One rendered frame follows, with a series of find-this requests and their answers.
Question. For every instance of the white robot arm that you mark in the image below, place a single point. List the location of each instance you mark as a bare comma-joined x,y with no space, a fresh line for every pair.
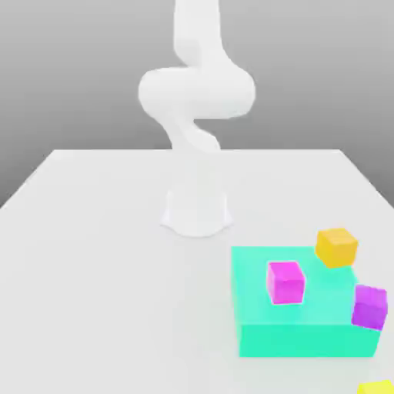
197,92

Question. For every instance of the small magenta cube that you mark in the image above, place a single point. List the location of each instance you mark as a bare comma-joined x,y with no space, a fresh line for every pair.
285,283

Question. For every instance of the small orange cube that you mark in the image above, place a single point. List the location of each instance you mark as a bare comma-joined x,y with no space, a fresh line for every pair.
336,248

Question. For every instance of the small purple cube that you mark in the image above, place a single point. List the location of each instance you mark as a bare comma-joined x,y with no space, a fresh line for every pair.
369,307

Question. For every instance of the small yellow cube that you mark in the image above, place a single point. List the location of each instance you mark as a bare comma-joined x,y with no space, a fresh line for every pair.
377,387

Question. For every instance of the large turquoise box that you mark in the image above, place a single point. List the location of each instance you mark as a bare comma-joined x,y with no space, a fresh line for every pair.
307,338

